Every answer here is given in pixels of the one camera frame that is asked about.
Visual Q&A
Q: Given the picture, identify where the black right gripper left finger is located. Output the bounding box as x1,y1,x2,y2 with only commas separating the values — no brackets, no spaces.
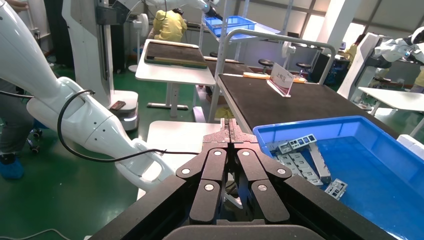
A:
175,118,230,225

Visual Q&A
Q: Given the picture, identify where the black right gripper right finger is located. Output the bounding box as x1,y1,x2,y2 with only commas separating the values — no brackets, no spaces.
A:
229,118,293,225

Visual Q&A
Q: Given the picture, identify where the white robot base with column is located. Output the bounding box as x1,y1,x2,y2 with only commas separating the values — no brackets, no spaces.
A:
62,0,140,132

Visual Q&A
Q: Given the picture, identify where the dark long work table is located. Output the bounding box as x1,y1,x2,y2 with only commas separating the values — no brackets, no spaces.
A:
204,56,400,140

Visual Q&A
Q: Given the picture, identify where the acrylic sign with red stripe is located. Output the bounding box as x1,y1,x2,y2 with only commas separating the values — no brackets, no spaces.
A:
266,62,296,99

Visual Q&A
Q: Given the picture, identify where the white side table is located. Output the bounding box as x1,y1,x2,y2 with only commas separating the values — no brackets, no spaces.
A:
135,39,217,119

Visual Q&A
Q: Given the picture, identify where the black round stool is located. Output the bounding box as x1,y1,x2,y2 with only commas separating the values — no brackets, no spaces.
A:
258,58,274,74
295,62,312,79

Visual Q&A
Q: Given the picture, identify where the dark smartphone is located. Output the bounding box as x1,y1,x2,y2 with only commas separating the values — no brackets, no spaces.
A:
109,100,127,112

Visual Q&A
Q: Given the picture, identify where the black tray with wooden edge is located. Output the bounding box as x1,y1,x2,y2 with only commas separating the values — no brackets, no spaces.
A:
144,41,209,70

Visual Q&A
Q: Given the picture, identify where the small white fan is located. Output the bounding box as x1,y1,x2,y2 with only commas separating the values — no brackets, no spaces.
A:
281,41,298,69

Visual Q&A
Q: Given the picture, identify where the blue plastic bin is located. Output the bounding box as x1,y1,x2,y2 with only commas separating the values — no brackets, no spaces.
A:
252,115,424,240

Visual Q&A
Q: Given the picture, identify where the blue bin on shelf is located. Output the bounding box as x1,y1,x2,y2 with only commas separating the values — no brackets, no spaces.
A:
202,15,258,38

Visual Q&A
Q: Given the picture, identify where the person in yellow jacket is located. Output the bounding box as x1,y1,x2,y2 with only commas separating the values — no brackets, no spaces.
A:
152,9,188,43

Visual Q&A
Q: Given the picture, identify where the white robot with column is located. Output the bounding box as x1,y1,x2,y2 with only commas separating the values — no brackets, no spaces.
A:
337,26,424,100

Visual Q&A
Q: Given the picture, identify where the white standing fan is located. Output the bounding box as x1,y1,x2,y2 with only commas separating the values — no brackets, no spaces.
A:
128,13,150,74

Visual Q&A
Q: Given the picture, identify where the white foam block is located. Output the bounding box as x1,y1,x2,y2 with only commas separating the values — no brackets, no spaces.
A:
396,134,424,159

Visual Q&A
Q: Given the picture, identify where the white desk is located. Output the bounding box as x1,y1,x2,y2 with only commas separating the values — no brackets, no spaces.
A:
357,86,424,114

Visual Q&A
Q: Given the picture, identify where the blue shoe cover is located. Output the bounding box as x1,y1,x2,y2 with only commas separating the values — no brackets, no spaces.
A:
0,153,25,180

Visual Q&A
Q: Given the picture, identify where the person in dark clothes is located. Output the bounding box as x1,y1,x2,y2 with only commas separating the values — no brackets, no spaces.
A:
0,77,35,157

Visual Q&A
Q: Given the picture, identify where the flat grey metal bracket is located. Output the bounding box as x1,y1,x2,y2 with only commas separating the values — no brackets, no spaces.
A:
274,152,324,187
307,142,332,185

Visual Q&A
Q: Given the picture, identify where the perforated grey metal bracket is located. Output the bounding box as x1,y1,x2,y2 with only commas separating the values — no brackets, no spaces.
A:
277,133,318,155
324,178,348,202

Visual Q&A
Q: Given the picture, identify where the grey tube rail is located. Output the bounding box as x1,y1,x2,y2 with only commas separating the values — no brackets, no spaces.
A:
207,28,336,124

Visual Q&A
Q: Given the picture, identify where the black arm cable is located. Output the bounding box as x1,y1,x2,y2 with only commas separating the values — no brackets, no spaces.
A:
56,89,200,164

